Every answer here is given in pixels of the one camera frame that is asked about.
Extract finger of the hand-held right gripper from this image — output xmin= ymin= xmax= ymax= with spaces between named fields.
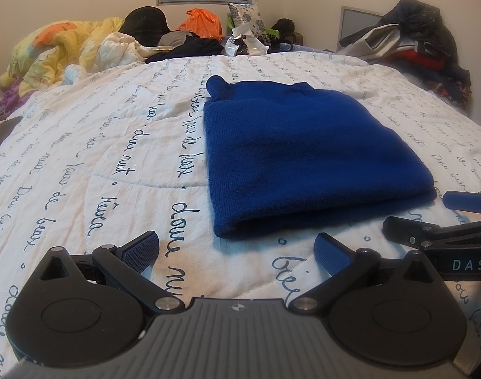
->
xmin=383 ymin=216 xmax=481 ymax=250
xmin=443 ymin=190 xmax=481 ymax=214

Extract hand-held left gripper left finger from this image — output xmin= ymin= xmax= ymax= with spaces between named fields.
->
xmin=37 ymin=230 xmax=185 ymax=316

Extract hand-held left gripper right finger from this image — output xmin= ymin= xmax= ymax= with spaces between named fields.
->
xmin=293 ymin=233 xmax=444 ymax=316

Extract blue beaded sweater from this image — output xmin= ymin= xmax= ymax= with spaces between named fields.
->
xmin=203 ymin=75 xmax=437 ymax=239

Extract white script-print quilt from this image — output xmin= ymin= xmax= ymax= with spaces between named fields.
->
xmin=0 ymin=49 xmax=481 ymax=379

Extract navy floral cloth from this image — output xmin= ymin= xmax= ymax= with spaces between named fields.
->
xmin=422 ymin=63 xmax=474 ymax=107

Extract red garment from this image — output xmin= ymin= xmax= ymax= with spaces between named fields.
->
xmin=394 ymin=47 xmax=442 ymax=69

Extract grey and white garment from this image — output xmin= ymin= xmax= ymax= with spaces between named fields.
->
xmin=339 ymin=24 xmax=411 ymax=63

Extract black flat object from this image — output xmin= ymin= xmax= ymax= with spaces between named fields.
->
xmin=0 ymin=116 xmax=23 ymax=153

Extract dark puffer jacket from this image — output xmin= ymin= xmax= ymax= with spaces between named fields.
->
xmin=377 ymin=0 xmax=460 ymax=66

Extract purple cloth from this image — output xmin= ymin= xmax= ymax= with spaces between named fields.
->
xmin=4 ymin=81 xmax=32 ymax=103

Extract cream quilted jacket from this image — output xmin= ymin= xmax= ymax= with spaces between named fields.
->
xmin=65 ymin=32 xmax=162 ymax=83

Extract grey framed panel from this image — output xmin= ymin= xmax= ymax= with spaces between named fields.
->
xmin=337 ymin=6 xmax=383 ymax=53

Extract black garment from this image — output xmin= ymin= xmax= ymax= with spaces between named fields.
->
xmin=146 ymin=36 xmax=225 ymax=64

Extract crumpled white plastic bag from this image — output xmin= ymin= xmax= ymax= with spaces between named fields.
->
xmin=223 ymin=26 xmax=270 ymax=57

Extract yellow cartoon quilt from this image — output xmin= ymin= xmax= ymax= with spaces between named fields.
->
xmin=0 ymin=16 xmax=125 ymax=97

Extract black hat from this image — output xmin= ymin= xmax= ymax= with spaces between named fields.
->
xmin=118 ymin=7 xmax=172 ymax=46

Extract green plastic chair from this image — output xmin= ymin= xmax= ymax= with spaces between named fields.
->
xmin=227 ymin=14 xmax=292 ymax=42

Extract dark brown bag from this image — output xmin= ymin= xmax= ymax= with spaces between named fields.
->
xmin=270 ymin=18 xmax=304 ymax=46

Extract orange plastic bag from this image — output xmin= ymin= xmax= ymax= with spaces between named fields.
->
xmin=175 ymin=8 xmax=222 ymax=40

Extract floral pillow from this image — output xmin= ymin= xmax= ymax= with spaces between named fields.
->
xmin=228 ymin=2 xmax=267 ymax=34

